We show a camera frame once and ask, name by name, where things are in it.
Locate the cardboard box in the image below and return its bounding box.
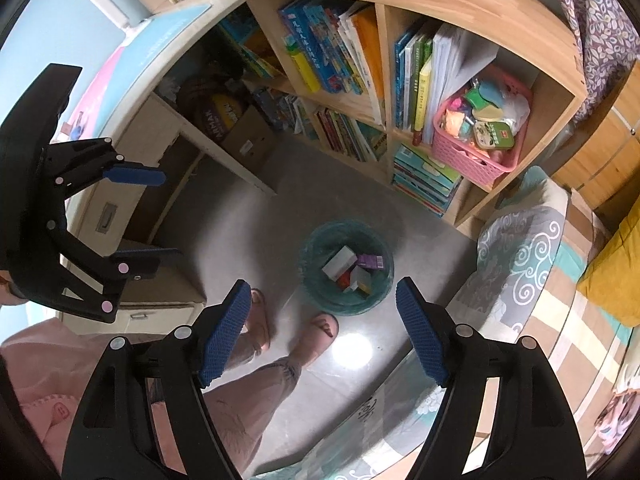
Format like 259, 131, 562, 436
220, 105, 278, 173

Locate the grey swirl blanket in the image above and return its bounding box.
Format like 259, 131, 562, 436
445, 165, 571, 331

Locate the brown bag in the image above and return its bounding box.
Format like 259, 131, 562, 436
177, 76, 246, 136

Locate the yellow pillow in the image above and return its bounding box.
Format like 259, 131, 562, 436
575, 210, 640, 328

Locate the desk drawer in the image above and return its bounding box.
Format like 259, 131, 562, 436
70, 180, 168, 253

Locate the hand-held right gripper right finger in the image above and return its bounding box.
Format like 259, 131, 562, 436
395, 276, 588, 480

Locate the stack of blue picture books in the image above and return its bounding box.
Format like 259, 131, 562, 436
277, 0, 366, 96

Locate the wooden cabinet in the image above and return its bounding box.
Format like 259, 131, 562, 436
550, 90, 640, 226

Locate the row of small storybooks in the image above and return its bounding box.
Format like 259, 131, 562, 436
312, 105, 388, 163

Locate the stack of white papers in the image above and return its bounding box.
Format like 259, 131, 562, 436
422, 22, 501, 146

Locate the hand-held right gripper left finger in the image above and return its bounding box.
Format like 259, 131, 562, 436
61, 280, 252, 480

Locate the teal trash bin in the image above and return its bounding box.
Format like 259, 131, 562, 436
298, 219, 396, 317

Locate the person's leg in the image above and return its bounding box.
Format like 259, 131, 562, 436
202, 347, 302, 480

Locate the pink slipper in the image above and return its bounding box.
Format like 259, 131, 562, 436
240, 289, 272, 356
287, 312, 340, 368

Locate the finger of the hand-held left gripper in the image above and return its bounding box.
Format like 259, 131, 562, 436
10, 220, 183, 324
45, 137, 167, 201

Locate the person's pink robe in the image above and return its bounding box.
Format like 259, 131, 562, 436
0, 317, 106, 466

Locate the pile of small toys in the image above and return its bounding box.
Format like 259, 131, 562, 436
442, 77, 531, 166

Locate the pink plastic basket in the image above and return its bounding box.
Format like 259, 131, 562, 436
432, 80, 533, 183

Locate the stack of flat teal books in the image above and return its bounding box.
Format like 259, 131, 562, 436
391, 142, 463, 218

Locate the floral grey purple fabric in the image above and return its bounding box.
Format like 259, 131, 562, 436
550, 0, 640, 126

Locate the white desk lamp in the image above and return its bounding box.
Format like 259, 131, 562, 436
79, 0, 135, 31

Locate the row of green blue books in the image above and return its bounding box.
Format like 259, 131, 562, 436
395, 25, 436, 133

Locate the white desk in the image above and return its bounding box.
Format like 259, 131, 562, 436
55, 0, 278, 331

